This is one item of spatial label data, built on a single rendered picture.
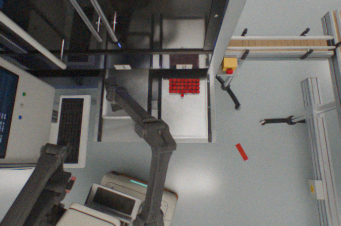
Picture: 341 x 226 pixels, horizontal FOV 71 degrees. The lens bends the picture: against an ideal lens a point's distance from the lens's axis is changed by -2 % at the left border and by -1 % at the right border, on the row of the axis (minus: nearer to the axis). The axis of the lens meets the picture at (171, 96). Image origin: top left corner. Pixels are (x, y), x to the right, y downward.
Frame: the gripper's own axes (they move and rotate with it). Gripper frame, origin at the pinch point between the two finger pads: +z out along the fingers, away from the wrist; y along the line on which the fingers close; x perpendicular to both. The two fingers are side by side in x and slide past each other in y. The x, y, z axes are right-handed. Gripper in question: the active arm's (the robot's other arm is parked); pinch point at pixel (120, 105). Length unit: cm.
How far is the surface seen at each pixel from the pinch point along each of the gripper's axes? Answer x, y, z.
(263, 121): -108, -22, 86
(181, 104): -34.2, -7.1, 3.7
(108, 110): 8.2, 0.3, 4.1
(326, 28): -135, 17, 2
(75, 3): -6, 11, -75
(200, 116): -42.7, -17.0, 3.8
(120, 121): 2.6, -8.3, 4.4
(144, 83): -16.3, 10.9, 3.7
